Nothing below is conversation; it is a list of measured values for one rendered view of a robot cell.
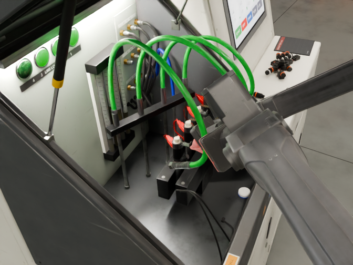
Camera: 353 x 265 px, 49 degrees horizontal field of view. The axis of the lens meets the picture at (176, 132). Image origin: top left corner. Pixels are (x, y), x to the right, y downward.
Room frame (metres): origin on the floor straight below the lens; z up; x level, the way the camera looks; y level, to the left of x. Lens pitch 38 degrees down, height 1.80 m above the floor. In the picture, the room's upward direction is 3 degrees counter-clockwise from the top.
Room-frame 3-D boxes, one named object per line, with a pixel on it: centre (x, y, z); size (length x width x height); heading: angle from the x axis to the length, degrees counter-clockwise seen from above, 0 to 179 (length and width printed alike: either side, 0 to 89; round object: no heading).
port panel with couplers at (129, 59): (1.17, 0.13, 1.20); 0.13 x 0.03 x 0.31; 153
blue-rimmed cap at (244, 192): (0.87, -0.21, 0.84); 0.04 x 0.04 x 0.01
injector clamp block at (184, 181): (0.94, -0.05, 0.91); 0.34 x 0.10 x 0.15; 153
